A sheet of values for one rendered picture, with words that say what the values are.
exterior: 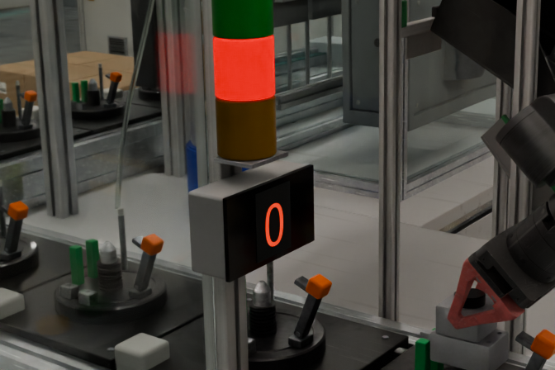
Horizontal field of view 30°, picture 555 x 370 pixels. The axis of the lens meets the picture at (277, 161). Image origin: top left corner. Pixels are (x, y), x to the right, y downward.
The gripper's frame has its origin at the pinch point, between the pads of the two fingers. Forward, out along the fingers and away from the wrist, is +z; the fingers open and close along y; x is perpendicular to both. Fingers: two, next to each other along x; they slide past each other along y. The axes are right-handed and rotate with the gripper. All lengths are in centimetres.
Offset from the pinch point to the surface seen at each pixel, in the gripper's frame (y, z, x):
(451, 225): -90, 51, -19
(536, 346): 0.9, -3.9, 6.4
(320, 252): -54, 52, -26
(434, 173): -100, 53, -31
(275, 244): 18.9, -2.0, -13.6
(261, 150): 20.1, -8.1, -19.5
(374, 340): -8.6, 18.6, -4.8
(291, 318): -4.8, 23.0, -12.7
